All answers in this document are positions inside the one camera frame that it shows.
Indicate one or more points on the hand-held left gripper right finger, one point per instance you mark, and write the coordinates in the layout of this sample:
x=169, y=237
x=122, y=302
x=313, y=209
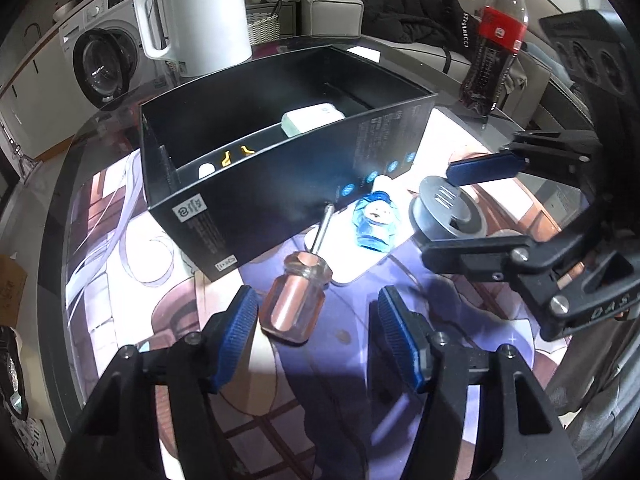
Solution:
x=400, y=340

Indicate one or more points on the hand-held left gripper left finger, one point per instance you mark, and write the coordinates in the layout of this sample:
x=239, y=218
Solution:
x=235, y=340

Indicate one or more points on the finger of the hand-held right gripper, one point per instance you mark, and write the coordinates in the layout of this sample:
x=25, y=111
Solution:
x=470, y=255
x=485, y=169

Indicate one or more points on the grey round disc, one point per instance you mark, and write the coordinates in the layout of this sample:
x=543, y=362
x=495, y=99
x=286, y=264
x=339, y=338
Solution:
x=440, y=210

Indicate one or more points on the black cardboard box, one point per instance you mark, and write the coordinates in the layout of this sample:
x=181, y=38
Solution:
x=280, y=180

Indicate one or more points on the small white cylinder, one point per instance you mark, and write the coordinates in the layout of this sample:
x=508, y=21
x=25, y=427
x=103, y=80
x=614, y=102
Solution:
x=205, y=170

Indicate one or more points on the yellow plastic tool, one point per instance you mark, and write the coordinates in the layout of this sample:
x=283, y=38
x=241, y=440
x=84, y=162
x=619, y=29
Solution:
x=226, y=159

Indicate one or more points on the white power adapter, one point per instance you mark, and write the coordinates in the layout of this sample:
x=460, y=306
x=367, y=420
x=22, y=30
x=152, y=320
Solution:
x=310, y=120

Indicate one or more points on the grey garment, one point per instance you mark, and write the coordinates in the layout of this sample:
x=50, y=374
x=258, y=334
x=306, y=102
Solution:
x=522, y=80

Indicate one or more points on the cola bottle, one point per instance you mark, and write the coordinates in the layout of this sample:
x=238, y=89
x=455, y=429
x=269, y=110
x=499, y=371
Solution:
x=492, y=55

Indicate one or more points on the blue figurine packet near box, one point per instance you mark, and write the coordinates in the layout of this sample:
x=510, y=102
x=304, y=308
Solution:
x=375, y=217

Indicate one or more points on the printed desk mat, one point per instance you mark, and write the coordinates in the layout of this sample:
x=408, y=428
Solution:
x=125, y=260

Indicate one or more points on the black jacket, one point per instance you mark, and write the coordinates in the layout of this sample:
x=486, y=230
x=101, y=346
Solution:
x=400, y=10

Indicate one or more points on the grey cloth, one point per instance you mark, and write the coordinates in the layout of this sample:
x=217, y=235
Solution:
x=595, y=410

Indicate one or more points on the beige sofa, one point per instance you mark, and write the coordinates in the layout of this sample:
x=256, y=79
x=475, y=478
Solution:
x=330, y=15

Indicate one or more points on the white plastic bag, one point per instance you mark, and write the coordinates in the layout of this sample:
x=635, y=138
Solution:
x=32, y=442

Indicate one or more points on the trash bin with black bag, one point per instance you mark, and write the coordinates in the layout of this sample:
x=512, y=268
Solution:
x=10, y=370

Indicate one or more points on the brown cardboard box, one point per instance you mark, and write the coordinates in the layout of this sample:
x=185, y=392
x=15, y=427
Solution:
x=10, y=290

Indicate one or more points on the woven basket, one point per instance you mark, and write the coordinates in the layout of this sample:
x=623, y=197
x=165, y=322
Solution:
x=262, y=25

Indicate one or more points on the white electric kettle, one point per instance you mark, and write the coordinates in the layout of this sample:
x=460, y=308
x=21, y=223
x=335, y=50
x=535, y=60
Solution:
x=200, y=20

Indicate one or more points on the white kitchen counter cabinets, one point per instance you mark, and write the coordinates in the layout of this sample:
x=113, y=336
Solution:
x=35, y=85

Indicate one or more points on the white washing machine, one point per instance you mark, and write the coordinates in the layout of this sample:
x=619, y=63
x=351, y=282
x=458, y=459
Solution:
x=120, y=5

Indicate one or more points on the kitchen faucet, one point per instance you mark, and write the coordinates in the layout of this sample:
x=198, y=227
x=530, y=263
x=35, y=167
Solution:
x=32, y=30

